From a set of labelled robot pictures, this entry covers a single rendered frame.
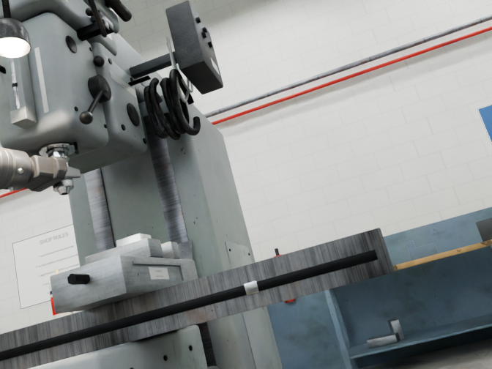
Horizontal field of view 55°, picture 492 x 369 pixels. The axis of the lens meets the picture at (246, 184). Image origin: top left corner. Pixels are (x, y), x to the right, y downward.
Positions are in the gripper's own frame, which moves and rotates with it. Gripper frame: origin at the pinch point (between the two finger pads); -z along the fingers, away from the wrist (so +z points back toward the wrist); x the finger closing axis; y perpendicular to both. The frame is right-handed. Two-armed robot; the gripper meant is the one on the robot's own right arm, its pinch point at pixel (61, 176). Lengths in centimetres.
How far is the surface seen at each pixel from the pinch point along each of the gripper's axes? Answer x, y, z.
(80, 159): 9.0, -10.3, -14.6
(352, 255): -61, 37, -9
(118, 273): -26.4, 29.8, 12.8
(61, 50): -11.6, -27.4, 4.0
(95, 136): -8.0, -8.2, -5.1
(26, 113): -5.9, -11.4, 11.5
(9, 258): 471, -99, -285
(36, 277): 438, -65, -296
